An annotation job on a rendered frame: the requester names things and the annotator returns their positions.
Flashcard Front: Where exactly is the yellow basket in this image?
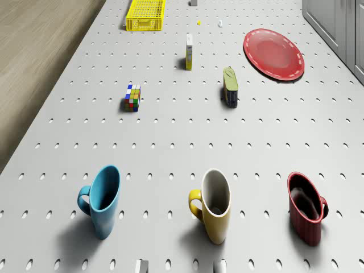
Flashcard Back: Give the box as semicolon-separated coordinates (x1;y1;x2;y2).
126;0;167;32

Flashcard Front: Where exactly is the flat-sided can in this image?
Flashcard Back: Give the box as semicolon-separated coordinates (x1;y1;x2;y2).
222;67;239;109

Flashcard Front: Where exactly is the puzzle cube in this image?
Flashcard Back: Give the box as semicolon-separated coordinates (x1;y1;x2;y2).
123;84;142;113

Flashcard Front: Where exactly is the white cabinet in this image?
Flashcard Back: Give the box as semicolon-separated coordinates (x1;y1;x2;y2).
301;0;364;86

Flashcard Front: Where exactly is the red plate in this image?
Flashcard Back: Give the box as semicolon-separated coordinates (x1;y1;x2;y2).
242;28;305;81

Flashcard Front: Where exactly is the yellow and white carton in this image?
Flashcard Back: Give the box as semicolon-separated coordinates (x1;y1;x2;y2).
185;33;195;71

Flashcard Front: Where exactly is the blue mug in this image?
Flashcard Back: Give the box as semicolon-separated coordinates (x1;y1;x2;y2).
77;164;121;241

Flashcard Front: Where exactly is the yellow mug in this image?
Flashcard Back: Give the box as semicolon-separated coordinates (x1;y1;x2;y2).
188;168;232;245

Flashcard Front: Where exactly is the red mug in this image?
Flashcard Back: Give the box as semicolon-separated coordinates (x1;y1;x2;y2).
286;171;329;247

